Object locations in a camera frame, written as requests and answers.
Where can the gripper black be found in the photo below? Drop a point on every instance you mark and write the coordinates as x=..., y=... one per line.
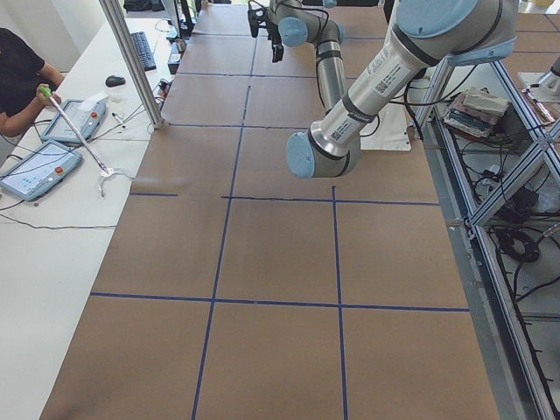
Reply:
x=275, y=38

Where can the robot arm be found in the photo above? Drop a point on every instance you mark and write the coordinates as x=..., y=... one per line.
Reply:
x=290, y=24
x=423, y=33

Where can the black keyboard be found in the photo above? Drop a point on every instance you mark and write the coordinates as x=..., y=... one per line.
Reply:
x=143, y=50

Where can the black computer mouse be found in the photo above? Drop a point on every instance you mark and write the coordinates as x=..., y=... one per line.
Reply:
x=113, y=81

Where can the far teach pendant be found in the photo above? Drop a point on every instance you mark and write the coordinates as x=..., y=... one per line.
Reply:
x=86, y=118

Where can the teach pendant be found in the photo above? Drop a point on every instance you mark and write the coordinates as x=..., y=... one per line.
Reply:
x=38, y=173
x=86, y=118

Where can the stack of books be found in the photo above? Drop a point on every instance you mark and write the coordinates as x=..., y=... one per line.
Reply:
x=475, y=112

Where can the person in black shirt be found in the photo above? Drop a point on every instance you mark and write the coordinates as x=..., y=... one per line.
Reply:
x=23, y=74

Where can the near teach pendant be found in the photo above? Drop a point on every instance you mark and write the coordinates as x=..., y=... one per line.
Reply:
x=38, y=173

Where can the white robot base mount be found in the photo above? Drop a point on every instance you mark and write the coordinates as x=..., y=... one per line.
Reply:
x=388, y=131

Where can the aluminium frame post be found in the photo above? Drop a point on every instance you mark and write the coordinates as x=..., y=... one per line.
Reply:
x=117, y=22

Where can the green handled reacher grabber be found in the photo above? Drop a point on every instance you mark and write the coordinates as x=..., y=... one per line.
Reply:
x=107, y=173

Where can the aluminium side frame rack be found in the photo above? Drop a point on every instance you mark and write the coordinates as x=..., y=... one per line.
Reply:
x=501, y=196

